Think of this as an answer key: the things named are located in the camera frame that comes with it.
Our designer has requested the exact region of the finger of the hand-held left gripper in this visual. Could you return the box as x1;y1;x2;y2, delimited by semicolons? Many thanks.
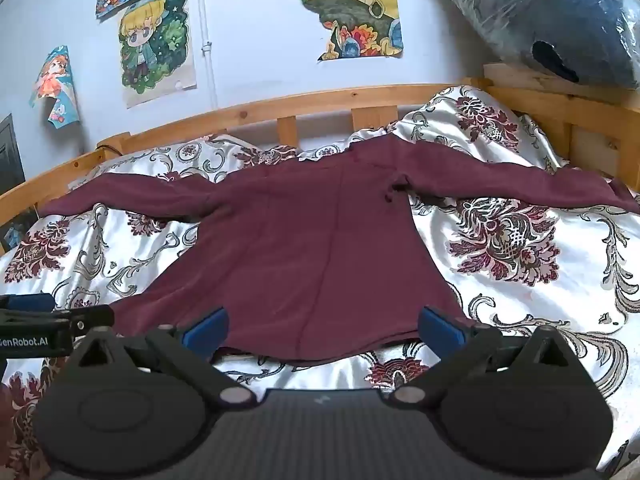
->
0;305;116;333
0;293;57;314

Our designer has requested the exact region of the wooden bed frame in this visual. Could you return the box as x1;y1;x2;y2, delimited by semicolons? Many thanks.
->
0;62;640;241

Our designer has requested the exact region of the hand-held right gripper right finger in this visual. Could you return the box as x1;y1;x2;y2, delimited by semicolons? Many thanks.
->
387;305;577;407

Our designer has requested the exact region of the white floral satin blanket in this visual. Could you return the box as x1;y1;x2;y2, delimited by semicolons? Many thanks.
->
0;84;640;476

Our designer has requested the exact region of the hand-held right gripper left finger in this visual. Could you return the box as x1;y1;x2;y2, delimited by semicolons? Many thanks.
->
70;306;259;407

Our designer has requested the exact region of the blond cartoon character poster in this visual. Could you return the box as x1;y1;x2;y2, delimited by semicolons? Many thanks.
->
118;0;198;109

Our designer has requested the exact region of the maroon long-sleeve shirt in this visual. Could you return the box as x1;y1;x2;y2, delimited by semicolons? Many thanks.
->
39;134;640;367

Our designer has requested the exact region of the colourful landscape wall poster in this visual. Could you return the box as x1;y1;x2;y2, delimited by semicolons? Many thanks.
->
295;0;404;62

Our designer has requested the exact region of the dark wall panel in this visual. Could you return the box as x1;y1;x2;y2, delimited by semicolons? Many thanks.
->
0;113;27;197

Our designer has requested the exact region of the blue plush toy in plastic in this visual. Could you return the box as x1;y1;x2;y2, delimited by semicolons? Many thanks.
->
436;0;640;92

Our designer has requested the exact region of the white wall pipe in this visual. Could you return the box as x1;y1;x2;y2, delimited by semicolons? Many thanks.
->
196;0;220;105

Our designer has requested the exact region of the small curled cartoon girl poster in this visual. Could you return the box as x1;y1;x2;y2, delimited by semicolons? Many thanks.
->
29;45;82;132

